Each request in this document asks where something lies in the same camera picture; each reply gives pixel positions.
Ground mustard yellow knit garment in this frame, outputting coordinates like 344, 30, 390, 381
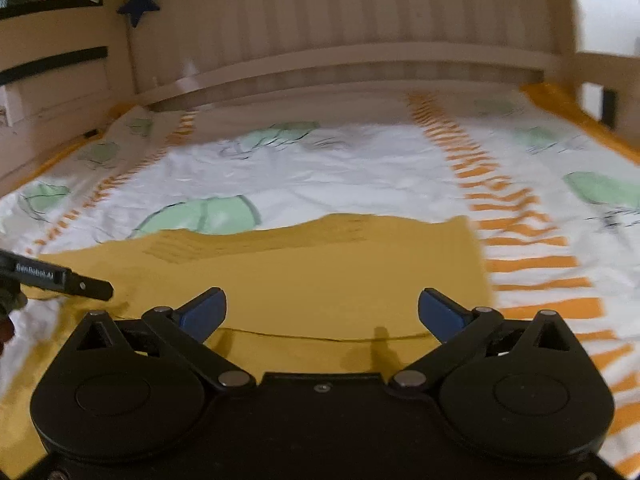
0, 213, 493, 478

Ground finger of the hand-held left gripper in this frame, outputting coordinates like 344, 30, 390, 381
65, 270, 115, 302

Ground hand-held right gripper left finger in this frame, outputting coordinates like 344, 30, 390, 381
63, 287, 257, 394

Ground dark blue star ornament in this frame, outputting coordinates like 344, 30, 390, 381
117, 0, 161, 28

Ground white printed bed sheet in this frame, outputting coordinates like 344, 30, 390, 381
0, 87, 640, 478

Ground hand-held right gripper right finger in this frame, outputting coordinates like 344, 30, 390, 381
388, 287, 582, 394

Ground wooden bed frame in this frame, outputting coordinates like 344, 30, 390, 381
0, 0, 640, 196

